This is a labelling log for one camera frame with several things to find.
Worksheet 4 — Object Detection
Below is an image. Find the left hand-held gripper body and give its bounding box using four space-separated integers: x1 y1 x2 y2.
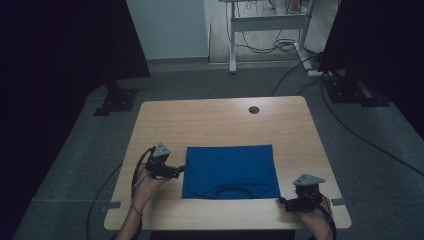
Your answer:
145 142 172 178

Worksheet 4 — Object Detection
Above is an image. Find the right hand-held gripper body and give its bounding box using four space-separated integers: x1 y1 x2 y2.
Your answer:
293 173 326 213

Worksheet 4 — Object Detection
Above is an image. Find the blue t-shirt with white print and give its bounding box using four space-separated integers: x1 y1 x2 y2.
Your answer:
181 144 282 200

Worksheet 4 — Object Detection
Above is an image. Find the person's left hand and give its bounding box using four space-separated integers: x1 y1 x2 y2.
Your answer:
131 165 171 209

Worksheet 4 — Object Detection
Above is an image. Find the person's right hand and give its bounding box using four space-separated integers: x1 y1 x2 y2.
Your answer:
295 198 334 234

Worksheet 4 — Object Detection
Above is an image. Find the black stand base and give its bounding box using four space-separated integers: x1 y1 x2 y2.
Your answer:
93 79 140 117
322 69 391 108

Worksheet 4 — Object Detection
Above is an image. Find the black curtain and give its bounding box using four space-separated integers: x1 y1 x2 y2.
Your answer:
319 0 424 141
0 0 151 240

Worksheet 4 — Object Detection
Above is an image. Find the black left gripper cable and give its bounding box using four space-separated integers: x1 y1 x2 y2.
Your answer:
130 145 157 240

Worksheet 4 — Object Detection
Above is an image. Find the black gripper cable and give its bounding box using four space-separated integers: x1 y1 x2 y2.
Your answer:
130 145 157 240
311 194 338 240

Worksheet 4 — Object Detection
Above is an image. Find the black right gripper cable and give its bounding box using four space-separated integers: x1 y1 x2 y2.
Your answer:
311 194 338 240

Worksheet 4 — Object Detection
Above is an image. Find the thin black floor cable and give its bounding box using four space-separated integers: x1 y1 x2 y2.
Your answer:
85 162 124 240

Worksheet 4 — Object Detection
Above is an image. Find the long black floor cable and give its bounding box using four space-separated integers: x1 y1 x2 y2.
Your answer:
320 78 424 178

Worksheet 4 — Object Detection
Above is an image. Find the black cable to desk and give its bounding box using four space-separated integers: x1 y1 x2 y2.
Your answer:
270 54 323 98

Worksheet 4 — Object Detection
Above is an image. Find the bundle of black cables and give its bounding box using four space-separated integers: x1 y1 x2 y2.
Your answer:
233 0 301 54

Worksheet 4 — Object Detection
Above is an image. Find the white metal desk frame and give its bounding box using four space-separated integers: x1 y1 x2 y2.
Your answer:
218 0 318 75

